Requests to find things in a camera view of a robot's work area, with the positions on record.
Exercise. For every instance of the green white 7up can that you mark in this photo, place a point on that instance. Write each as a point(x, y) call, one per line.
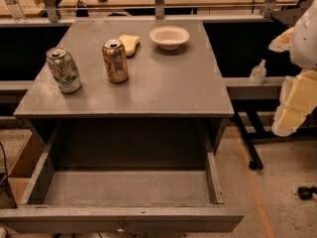
point(64, 70)

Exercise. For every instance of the small clear sanitizer bottle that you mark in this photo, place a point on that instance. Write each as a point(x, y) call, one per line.
point(258, 73)

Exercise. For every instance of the white paper bowl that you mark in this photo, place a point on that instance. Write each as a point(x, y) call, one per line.
point(169, 38)

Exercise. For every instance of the clear plastic water bottle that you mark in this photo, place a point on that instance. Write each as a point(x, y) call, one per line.
point(15, 9)

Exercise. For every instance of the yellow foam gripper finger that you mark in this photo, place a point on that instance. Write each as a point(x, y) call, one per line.
point(281, 43)
point(298, 99)

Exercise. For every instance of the black table leg frame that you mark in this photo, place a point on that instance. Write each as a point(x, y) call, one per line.
point(247, 118)

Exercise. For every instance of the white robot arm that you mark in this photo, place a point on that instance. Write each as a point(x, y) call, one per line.
point(303, 45)

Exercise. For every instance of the open grey top drawer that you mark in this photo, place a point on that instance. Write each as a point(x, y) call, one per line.
point(137, 175)

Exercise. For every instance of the yellow sponge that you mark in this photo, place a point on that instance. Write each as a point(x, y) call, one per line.
point(130, 43)

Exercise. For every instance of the gold brown soda can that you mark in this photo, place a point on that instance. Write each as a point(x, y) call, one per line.
point(114, 55)

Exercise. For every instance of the black caster wheel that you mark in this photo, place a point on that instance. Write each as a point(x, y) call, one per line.
point(306, 192)

